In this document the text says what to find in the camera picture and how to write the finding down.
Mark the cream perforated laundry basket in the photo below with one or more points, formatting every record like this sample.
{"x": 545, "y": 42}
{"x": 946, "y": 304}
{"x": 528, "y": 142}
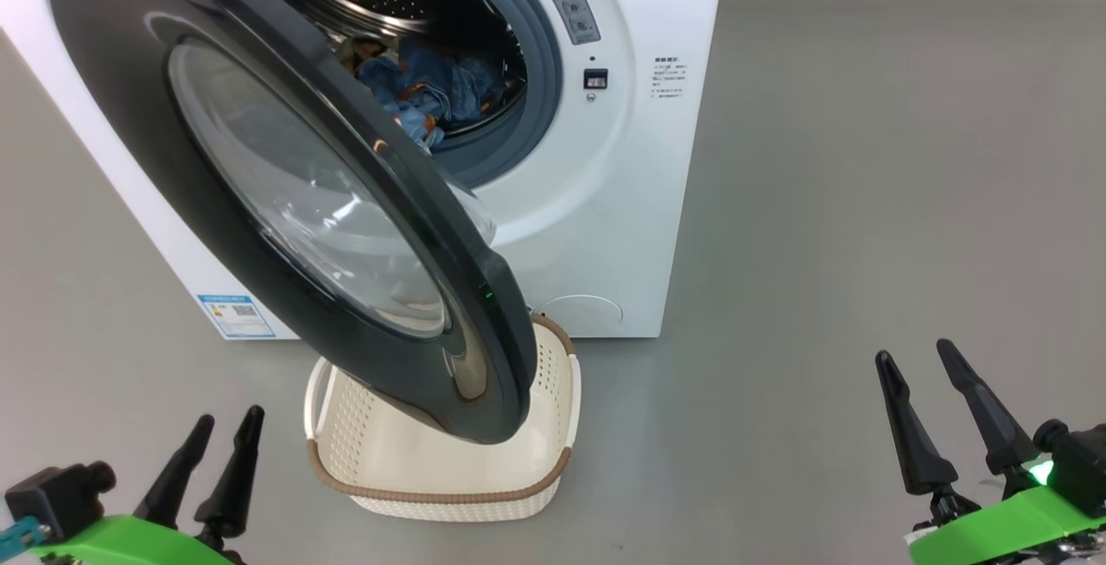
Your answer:
{"x": 449, "y": 479}

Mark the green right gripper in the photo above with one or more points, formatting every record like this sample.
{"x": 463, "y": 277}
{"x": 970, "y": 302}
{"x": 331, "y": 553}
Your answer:
{"x": 1002, "y": 535}

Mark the white front-load washing machine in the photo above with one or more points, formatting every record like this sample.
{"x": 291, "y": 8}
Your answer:
{"x": 622, "y": 202}

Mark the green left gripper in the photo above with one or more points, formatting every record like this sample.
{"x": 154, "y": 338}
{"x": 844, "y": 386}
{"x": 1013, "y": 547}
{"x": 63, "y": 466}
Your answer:
{"x": 130, "y": 543}

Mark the grey warning label sticker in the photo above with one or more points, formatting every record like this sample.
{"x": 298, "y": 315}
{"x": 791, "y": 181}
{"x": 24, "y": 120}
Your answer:
{"x": 568, "y": 3}

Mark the blue energy label sticker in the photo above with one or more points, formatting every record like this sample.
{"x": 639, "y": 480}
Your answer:
{"x": 235, "y": 316}

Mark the black door latch socket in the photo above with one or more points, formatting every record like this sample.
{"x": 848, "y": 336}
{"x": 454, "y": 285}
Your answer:
{"x": 595, "y": 79}

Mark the round white filter cover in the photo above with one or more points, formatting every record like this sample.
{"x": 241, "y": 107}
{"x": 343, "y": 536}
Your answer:
{"x": 587, "y": 310}

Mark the washing machine door glass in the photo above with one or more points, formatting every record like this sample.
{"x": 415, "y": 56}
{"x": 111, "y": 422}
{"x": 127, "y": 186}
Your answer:
{"x": 130, "y": 116}

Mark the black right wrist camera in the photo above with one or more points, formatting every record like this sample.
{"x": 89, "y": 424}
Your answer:
{"x": 1080, "y": 461}

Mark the small printed text label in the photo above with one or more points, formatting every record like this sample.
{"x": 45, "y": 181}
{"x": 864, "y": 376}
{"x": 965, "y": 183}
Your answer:
{"x": 670, "y": 77}

